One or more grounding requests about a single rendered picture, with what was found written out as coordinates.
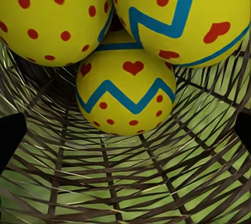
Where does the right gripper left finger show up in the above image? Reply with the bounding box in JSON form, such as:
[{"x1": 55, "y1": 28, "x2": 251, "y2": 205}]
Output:
[{"x1": 0, "y1": 111, "x2": 27, "y2": 174}]

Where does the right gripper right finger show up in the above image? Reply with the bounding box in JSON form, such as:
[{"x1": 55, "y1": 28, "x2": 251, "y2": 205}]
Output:
[{"x1": 234, "y1": 112, "x2": 251, "y2": 153}]

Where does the wicker basket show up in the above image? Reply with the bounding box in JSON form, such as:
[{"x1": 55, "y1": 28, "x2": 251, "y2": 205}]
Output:
[{"x1": 0, "y1": 10, "x2": 251, "y2": 224}]

